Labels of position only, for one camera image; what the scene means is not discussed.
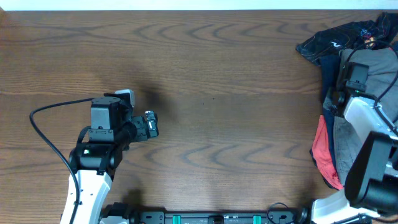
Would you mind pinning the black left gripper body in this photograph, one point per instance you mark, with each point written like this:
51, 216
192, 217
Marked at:
140, 128

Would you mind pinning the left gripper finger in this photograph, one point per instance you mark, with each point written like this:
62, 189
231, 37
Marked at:
152, 128
150, 115

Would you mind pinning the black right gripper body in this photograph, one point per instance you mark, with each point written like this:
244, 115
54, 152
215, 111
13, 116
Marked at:
329, 99

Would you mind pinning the grey shorts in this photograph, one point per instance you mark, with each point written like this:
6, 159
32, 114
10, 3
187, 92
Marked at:
359, 115

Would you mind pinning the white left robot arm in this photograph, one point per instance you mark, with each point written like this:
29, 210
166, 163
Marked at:
99, 151

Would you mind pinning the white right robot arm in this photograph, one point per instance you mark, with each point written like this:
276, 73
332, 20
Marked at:
370, 193

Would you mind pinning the navy blue garment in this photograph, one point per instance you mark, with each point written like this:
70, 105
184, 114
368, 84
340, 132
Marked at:
330, 67

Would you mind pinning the red garment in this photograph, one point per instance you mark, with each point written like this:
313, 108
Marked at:
322, 158

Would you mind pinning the black patterned shorts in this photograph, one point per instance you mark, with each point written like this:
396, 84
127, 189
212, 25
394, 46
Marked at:
363, 34

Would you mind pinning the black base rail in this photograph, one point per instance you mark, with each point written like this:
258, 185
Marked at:
118, 213

